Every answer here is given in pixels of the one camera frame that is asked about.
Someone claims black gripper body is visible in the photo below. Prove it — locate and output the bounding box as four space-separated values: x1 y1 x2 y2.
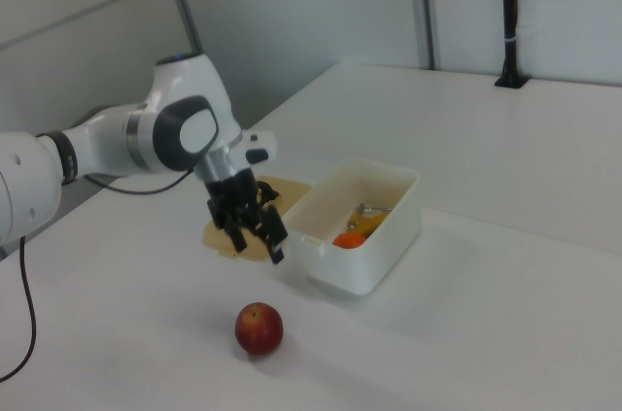
203 165 267 232

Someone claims orange mandarin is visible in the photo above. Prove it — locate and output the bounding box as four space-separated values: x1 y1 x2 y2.
331 232 367 250

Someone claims tan container lid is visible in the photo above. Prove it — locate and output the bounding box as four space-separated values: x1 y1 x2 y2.
202 175 315 261

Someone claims white plastic container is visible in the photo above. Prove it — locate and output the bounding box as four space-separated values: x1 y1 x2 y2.
281 156 422 298

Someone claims yellow tool with metal bolts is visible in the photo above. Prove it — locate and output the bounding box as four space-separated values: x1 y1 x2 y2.
347 203 393 237

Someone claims red apple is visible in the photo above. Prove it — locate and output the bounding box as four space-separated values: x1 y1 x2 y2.
234 302 284 357

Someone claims black pole with clamp base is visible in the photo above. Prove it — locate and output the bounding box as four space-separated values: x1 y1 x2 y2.
494 0 530 89

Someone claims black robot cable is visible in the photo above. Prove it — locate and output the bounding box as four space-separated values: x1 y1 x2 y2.
0 168 191 383

